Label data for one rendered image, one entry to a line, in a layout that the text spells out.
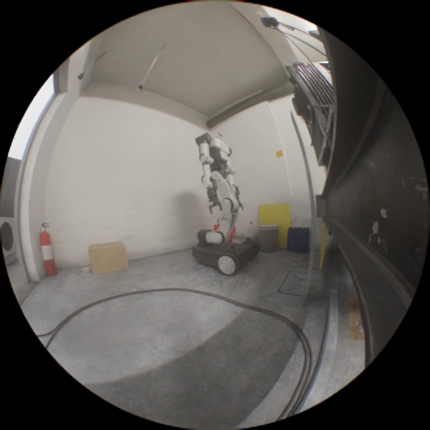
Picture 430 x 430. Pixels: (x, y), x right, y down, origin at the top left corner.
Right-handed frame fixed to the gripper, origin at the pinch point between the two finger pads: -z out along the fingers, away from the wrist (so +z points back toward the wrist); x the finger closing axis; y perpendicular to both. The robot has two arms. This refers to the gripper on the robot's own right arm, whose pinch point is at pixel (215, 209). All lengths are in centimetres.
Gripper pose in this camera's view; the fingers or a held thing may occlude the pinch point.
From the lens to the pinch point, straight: 117.3
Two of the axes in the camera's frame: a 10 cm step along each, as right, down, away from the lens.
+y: 6.0, -0.3, 8.0
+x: 7.7, -2.4, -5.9
